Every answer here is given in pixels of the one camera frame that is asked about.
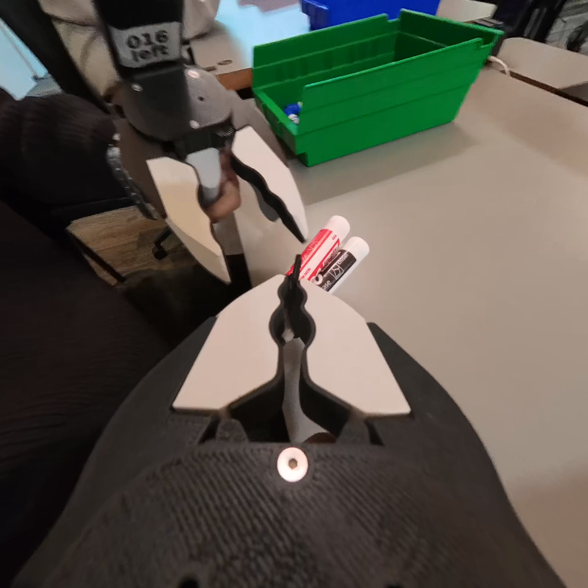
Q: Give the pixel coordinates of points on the grey desk with wooden edge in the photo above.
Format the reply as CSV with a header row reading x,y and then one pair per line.
x,y
459,275
248,27

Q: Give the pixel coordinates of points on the black dry erase marker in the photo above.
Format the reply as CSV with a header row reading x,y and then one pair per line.
x,y
349,262

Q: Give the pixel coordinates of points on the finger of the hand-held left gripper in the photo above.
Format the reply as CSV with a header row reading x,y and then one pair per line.
x,y
188,220
271,174

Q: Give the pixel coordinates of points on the blue plastic bin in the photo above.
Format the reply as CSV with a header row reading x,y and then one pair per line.
x,y
367,11

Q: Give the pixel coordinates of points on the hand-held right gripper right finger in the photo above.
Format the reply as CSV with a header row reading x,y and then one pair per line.
x,y
353,367

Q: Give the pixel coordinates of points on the person's left hand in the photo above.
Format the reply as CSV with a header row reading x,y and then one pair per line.
x,y
229,197

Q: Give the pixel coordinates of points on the person's black clothing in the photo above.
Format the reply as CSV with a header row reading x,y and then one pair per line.
x,y
59,367

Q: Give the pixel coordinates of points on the red dry erase marker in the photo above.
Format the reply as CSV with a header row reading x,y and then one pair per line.
x,y
326,243

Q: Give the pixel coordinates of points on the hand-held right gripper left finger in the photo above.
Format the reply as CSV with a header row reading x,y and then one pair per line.
x,y
225,363

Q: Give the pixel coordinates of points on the person's left forearm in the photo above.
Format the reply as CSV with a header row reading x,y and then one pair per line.
x,y
50,147

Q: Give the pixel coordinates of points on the blue dry erase marker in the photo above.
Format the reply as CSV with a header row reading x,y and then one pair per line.
x,y
293,112

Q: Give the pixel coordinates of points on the green plastic bin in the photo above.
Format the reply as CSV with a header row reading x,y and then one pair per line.
x,y
381,105

